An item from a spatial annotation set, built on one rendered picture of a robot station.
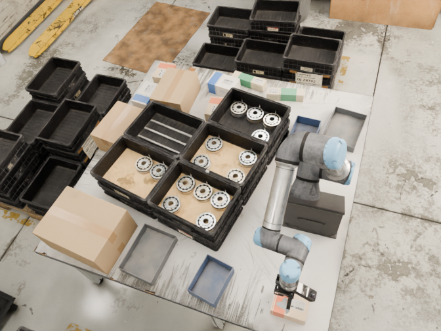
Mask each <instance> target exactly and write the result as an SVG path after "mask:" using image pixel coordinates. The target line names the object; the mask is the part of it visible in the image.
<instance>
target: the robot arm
mask: <svg viewBox="0 0 441 331"><path fill-rule="evenodd" d="M346 155H347V143H346V142H345V140H343V139H340V138H338V137H330V136H327V135H321V134H317V133H311V132H308V131H298V132H295V133H293V134H291V135H290V136H288V137H287V138H286V139H285V140H284V141H283V143H282V144H281V145H280V147H279V149H278V151H277V153H276V157H275V160H274V161H275V163H276V168H275V172H274V177H273V180H272V186H271V189H270V194H269V197H268V203H267V206H266V211H265V215H264V220H263V223H262V227H258V228H257V229H256V231H255V234H254V236H253V242H254V244H256V245H258V246H260V247H262V248H266V249H268V250H271V251H273V252H276V253H279V254H282V255H285V259H284V261H283V263H282V264H281V265H280V270H279V274H277V277H276V281H275V283H276V285H275V289H274V294H275V295H278V296H281V297H283V296H287V297H288V298H283V300H282V301H279V302H277V303H276V305H277V306H278V307H280V308H282V309H284V310H285V313H286V314H288V312H289V311H290V308H291V302H292V299H293V298H294V295H295V294H297V295H298V296H301V297H302V298H304V299H306V300H307V301H309V302H313V301H315V300H316V295H317V291H315V290H313V289H312V288H310V287H308V286H306V285H305V284H303V283H301V282H299V278H300V275H301V272H302V270H303V267H304V264H305V261H306V259H307V256H308V253H309V252H310V247H311V245H312V241H311V239H309V237H307V236H306V235H303V234H299V233H297V234H295V235H294V237H293V238H292V237H290V236H286V235H284V234H280V231H281V227H282V223H283V220H284V214H285V209H286V206H287V201H288V198H289V194H290V195H292V196H294V197H296V198H299V199H302V200H310V201H315V200H319V199H320V185H319V182H320V179H323V180H326V181H331V182H334V183H339V184H342V185H349V184H350V182H351V179H352V175H353V173H354V168H355V165H356V163H355V162H353V161H351V160H350V161H349V160H347V159H346ZM296 168H297V174H296V178H295V180H294V182H293V184H292V181H293V176H294V172H295V169H296ZM291 184H292V185H291ZM275 292H277V294H276V293H275Z"/></svg>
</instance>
